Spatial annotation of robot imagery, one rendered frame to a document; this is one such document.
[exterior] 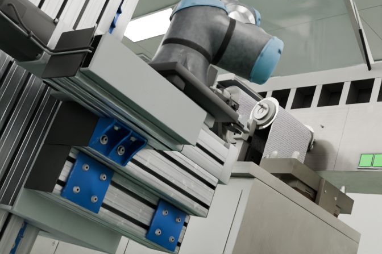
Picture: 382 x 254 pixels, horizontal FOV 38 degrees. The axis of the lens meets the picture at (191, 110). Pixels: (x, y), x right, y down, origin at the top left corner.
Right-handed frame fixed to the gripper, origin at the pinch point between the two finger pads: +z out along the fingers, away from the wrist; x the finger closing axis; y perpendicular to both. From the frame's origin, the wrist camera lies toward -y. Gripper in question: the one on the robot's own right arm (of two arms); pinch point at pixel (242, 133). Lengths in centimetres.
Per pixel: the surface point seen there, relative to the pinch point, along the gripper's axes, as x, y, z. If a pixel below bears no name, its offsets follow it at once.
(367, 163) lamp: -25, 8, 45
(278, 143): -0.2, 5.2, 19.9
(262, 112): 4.5, 15.0, 11.5
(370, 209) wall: 120, 70, 279
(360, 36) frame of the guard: -15, 64, 35
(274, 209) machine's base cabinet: -25.9, -28.7, -0.2
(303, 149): -0.2, 9.8, 35.3
